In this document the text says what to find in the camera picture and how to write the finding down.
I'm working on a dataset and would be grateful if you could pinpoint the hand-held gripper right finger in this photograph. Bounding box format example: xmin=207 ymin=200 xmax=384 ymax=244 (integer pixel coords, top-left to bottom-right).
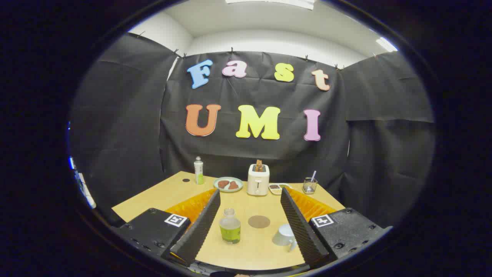
xmin=280 ymin=187 xmax=393 ymax=269

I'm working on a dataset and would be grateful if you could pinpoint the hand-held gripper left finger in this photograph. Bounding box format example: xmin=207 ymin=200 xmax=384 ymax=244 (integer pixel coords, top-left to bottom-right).
xmin=111 ymin=188 xmax=221 ymax=267

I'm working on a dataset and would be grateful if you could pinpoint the white cup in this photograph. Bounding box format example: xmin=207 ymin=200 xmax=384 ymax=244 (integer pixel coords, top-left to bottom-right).
xmin=272 ymin=224 xmax=298 ymax=252

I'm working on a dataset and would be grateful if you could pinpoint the clear juice bottle green label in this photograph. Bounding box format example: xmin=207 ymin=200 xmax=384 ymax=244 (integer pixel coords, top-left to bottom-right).
xmin=219 ymin=208 xmax=242 ymax=245

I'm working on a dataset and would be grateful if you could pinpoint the round brown coaster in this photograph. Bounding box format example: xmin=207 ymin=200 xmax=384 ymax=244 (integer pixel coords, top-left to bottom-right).
xmin=248 ymin=215 xmax=271 ymax=229

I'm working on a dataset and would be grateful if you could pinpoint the tall white green bottle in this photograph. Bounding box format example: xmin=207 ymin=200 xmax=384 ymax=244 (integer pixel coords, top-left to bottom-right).
xmin=194 ymin=156 xmax=204 ymax=185

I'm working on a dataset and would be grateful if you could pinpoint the pale green plate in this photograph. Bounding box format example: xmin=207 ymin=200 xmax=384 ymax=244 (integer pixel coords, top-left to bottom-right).
xmin=213 ymin=177 xmax=244 ymax=193

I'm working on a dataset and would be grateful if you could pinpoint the white divided snack dish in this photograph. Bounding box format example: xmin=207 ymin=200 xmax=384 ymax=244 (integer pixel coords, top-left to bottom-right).
xmin=268 ymin=183 xmax=293 ymax=195

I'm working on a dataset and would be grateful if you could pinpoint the wooden table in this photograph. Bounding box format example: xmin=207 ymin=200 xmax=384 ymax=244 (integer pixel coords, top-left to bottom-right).
xmin=111 ymin=171 xmax=345 ymax=271

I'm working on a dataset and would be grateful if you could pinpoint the white toaster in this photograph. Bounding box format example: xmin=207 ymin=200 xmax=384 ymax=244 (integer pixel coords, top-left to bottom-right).
xmin=247 ymin=164 xmax=270 ymax=197

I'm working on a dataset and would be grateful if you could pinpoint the black backdrop cloth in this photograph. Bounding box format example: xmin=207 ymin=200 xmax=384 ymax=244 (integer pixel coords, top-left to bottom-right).
xmin=68 ymin=33 xmax=437 ymax=227

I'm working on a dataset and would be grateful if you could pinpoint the small ceiling light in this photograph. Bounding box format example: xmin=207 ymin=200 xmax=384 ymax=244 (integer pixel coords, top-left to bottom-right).
xmin=376 ymin=37 xmax=399 ymax=53

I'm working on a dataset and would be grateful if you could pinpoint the long ceiling light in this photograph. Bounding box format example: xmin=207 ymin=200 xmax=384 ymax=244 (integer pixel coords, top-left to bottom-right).
xmin=225 ymin=0 xmax=316 ymax=10

